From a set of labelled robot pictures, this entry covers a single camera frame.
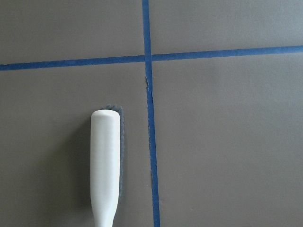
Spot cream hand brush black bristles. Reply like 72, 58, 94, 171
90, 105, 124, 227

